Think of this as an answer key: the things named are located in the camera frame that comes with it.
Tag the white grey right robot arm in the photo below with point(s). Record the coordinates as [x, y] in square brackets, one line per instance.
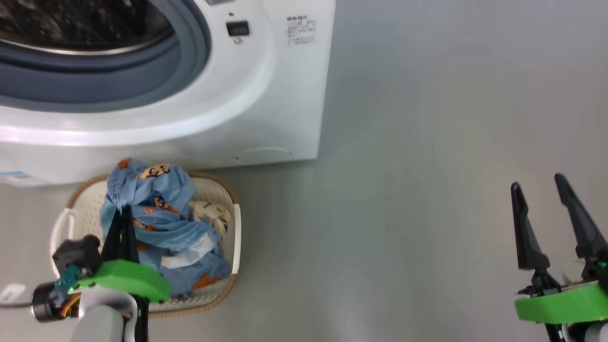
[596, 335]

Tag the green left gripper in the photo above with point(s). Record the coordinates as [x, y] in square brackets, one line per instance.
[128, 280]

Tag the round white filter cover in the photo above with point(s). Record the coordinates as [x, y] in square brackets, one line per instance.
[266, 152]

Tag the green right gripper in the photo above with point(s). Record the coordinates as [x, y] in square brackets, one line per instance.
[565, 304]

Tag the blue patterned garment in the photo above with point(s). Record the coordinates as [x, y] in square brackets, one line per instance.
[156, 194]

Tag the beige patterned garment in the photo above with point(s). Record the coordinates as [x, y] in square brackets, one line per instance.
[209, 211]

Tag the cream perforated laundry basket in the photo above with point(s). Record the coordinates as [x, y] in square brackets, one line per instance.
[213, 190]

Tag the white front-load washing machine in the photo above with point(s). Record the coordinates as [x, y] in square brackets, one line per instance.
[285, 95]

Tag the blue energy label sticker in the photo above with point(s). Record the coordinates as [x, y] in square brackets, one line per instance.
[16, 178]

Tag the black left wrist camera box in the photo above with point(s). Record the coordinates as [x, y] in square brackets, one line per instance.
[78, 254]

